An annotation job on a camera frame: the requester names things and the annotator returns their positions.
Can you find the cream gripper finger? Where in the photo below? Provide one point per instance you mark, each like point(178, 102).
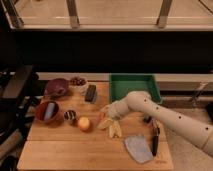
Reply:
point(105, 123)
point(105, 109)

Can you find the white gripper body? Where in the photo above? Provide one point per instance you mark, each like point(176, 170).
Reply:
point(118, 109)

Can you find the blue sponge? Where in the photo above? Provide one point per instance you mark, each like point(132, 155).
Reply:
point(49, 111)

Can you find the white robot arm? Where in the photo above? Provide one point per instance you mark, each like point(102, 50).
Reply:
point(198, 133)

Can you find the green tray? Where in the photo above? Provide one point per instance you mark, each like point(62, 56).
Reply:
point(121, 84)

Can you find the orange carrot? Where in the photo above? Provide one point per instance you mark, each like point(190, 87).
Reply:
point(101, 117)

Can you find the dark rectangular block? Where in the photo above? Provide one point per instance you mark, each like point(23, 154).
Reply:
point(90, 93)

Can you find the orange fruit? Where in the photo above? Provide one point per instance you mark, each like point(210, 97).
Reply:
point(84, 124)

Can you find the small black object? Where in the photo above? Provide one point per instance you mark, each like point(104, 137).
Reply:
point(147, 119)

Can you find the small metal cup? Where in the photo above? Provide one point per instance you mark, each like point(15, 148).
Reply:
point(70, 116)

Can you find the blue-grey cloth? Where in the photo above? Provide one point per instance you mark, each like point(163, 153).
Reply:
point(138, 148)

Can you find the wooden cutting board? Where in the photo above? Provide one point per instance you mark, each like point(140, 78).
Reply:
point(62, 147)

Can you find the purple bowl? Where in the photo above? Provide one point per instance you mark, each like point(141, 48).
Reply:
point(57, 87)

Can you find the brown bowl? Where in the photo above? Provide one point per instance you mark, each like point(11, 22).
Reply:
point(40, 112)

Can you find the black chair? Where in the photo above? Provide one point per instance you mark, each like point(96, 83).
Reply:
point(17, 94)

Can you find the black handled knife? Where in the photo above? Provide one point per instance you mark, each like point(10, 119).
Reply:
point(155, 138)

